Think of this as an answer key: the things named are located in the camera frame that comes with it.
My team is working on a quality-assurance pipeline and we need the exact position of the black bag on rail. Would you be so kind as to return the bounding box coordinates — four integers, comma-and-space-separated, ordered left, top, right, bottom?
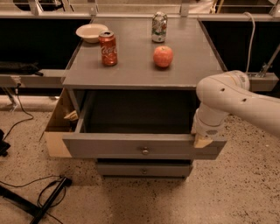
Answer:
0, 61, 44, 76

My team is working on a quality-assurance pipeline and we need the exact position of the white bowl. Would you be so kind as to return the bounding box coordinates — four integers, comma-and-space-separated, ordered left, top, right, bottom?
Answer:
76, 24, 108, 43

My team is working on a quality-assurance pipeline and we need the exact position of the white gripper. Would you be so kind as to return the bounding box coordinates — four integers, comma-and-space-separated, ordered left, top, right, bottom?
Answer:
191, 108, 223, 149

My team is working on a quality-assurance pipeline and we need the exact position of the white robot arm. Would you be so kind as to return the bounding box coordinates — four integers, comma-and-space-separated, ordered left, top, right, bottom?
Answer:
192, 70, 280, 148

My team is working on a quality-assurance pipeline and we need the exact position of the grey drawer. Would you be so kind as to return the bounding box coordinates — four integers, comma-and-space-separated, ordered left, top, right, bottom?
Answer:
96, 159, 193, 178
63, 90, 226, 159

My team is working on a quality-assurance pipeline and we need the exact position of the grey bottom drawer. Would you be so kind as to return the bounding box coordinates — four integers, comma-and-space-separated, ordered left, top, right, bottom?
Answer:
96, 159, 193, 178

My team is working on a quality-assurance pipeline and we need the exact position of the black floor cable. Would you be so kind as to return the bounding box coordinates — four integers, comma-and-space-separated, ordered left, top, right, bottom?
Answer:
0, 174, 68, 224

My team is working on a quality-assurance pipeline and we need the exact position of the black stand leg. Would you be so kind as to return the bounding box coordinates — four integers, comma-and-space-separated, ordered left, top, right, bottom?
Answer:
0, 176, 73, 224

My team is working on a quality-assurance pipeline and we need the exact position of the grey top drawer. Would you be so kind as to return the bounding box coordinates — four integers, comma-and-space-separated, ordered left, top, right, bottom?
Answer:
63, 90, 226, 159

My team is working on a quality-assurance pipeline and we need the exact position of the red cola can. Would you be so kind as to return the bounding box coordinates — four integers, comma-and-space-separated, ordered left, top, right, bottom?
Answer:
99, 31, 117, 66

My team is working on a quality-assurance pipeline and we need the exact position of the white hanging cable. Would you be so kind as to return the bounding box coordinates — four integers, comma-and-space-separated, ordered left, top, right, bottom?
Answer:
242, 11, 257, 74

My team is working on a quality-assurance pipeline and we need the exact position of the cardboard box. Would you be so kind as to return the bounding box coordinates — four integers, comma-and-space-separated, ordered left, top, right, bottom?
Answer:
44, 89, 79, 158

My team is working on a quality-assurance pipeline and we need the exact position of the black wall cable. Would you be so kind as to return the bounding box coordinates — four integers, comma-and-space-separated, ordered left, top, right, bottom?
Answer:
3, 83, 35, 141

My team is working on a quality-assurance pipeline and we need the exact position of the grey drawer cabinet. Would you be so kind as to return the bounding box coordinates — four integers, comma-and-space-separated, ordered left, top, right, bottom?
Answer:
63, 18, 226, 178

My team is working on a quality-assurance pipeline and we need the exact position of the red apple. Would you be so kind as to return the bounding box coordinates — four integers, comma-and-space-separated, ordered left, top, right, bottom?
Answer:
153, 45, 173, 68

